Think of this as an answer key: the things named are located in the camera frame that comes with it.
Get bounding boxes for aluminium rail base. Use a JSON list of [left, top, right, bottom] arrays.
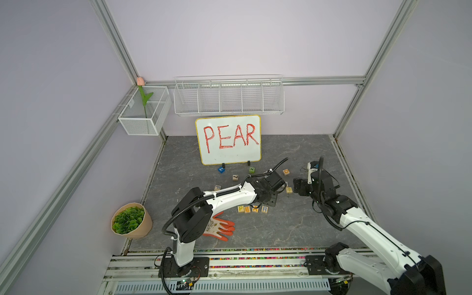
[[98, 247, 354, 295]]

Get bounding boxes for potted green plant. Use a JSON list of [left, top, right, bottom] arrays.
[[111, 203, 153, 239]]

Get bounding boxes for artificial tulip flower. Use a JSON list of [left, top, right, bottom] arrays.
[[136, 77, 154, 118]]

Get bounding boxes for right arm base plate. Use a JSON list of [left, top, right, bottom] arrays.
[[303, 255, 349, 275]]

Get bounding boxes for white wire shelf long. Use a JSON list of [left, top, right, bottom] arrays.
[[173, 74, 285, 117]]

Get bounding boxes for orange grey work glove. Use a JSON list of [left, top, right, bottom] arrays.
[[203, 212, 235, 242]]

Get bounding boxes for yellow framed whiteboard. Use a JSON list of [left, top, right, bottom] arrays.
[[195, 115, 262, 166]]

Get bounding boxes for white wire basket small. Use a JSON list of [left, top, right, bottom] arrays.
[[118, 86, 172, 136]]

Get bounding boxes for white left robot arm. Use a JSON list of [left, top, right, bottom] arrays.
[[162, 169, 286, 267]]

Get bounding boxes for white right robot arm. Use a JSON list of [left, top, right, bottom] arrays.
[[293, 157, 446, 295]]

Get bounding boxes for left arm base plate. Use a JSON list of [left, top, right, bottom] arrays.
[[159, 256, 210, 278]]

